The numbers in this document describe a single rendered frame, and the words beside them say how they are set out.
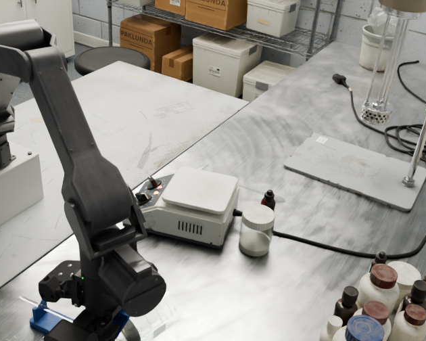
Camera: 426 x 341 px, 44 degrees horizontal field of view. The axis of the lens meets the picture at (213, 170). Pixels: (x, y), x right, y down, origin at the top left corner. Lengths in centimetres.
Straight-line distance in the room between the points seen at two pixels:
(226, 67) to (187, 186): 235
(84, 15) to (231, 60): 160
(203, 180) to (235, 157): 27
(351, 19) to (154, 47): 124
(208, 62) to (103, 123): 203
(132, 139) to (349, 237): 57
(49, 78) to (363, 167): 84
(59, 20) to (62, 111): 337
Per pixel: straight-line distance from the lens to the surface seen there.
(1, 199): 105
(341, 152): 135
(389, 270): 87
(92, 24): 445
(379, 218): 117
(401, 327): 86
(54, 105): 66
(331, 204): 117
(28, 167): 107
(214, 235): 98
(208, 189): 100
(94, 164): 64
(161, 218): 99
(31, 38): 75
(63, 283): 74
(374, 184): 126
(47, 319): 88
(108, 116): 143
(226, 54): 328
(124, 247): 64
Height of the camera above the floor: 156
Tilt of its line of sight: 33 degrees down
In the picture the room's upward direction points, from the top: 5 degrees clockwise
